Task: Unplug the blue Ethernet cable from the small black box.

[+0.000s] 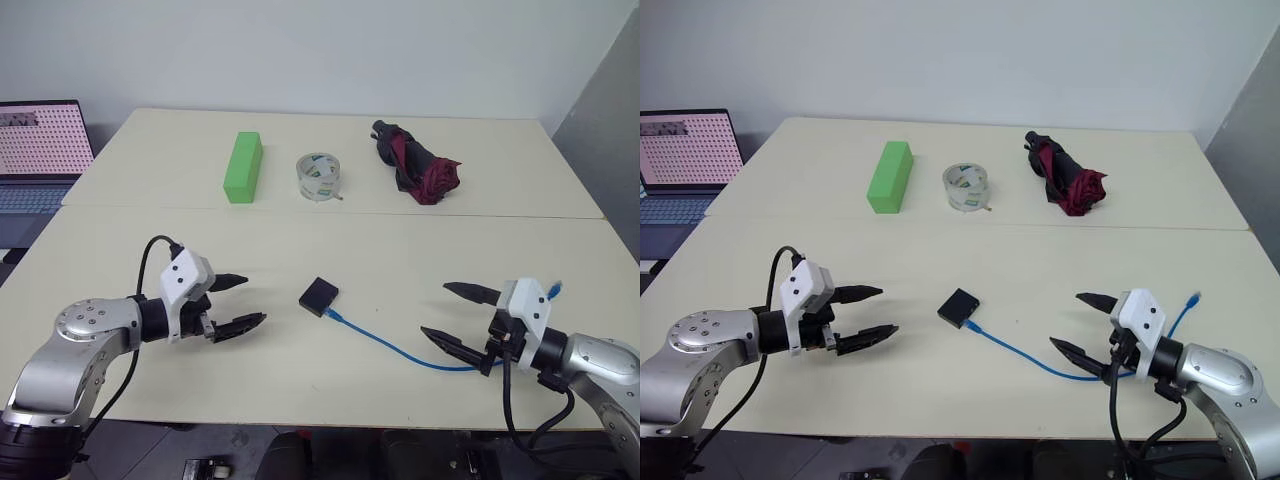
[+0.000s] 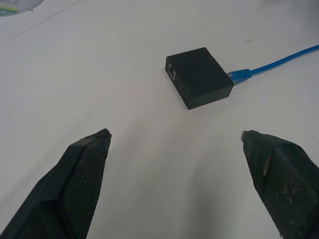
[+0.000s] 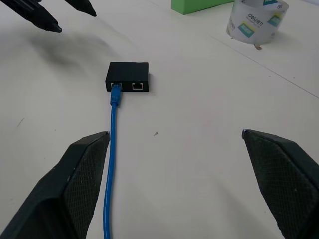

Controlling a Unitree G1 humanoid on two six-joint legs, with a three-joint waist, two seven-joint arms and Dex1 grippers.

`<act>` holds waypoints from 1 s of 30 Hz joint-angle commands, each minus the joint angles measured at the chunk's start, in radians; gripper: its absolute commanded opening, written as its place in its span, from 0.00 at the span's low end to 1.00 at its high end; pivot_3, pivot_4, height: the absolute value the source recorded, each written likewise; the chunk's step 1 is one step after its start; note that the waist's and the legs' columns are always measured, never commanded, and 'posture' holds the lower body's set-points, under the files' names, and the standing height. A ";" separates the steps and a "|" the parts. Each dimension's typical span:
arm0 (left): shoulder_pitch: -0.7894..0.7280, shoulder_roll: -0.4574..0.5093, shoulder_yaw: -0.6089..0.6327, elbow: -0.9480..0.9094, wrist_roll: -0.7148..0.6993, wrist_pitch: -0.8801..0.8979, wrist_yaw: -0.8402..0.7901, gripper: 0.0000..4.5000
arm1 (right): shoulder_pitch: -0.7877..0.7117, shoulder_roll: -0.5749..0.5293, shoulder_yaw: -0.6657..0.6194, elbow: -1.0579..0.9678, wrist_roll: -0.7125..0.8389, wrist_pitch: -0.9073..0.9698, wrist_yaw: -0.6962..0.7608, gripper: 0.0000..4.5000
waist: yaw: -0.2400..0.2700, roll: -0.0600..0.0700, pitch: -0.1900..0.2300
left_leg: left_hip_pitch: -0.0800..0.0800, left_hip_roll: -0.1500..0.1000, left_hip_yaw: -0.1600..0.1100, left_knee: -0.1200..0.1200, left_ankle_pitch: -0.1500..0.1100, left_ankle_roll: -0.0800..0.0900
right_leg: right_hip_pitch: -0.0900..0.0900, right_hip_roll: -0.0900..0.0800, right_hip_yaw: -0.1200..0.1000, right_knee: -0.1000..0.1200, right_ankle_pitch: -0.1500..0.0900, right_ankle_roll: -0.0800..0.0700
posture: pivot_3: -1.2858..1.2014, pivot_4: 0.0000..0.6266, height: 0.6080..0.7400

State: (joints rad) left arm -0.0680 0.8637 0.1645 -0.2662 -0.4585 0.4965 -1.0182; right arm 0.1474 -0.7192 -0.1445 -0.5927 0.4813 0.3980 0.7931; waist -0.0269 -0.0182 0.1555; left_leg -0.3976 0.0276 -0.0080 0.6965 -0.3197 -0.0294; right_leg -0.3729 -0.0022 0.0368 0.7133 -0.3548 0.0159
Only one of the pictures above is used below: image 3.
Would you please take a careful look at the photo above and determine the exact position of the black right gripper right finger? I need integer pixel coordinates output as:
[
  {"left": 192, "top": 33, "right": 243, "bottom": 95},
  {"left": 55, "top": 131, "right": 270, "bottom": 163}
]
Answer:
[{"left": 241, "top": 129, "right": 319, "bottom": 239}]

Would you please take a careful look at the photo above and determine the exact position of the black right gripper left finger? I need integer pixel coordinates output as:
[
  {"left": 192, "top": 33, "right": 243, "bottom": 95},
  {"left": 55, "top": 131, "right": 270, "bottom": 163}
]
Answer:
[{"left": 0, "top": 131, "right": 111, "bottom": 239}]

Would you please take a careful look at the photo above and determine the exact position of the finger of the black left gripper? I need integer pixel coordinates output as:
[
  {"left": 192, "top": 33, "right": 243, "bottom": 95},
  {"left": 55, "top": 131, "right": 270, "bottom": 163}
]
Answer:
[
  {"left": 64, "top": 0, "right": 97, "bottom": 17},
  {"left": 0, "top": 0, "right": 63, "bottom": 34}
]

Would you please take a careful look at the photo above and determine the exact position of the black network switch box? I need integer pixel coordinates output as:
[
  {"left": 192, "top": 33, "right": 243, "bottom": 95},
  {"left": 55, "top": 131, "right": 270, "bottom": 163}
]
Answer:
[{"left": 105, "top": 62, "right": 151, "bottom": 93}]

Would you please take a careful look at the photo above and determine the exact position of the green block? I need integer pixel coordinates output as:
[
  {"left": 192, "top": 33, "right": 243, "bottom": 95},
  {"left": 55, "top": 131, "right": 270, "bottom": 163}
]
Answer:
[{"left": 170, "top": 0, "right": 235, "bottom": 15}]

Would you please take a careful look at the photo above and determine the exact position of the clear packing tape roll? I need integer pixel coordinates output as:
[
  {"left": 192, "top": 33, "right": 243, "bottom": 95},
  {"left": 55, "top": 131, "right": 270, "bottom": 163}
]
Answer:
[{"left": 226, "top": 0, "right": 290, "bottom": 45}]

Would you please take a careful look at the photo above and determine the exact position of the blue Ethernet cable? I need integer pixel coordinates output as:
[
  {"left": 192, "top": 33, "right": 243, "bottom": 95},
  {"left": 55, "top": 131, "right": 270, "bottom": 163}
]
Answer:
[{"left": 103, "top": 83, "right": 123, "bottom": 239}]

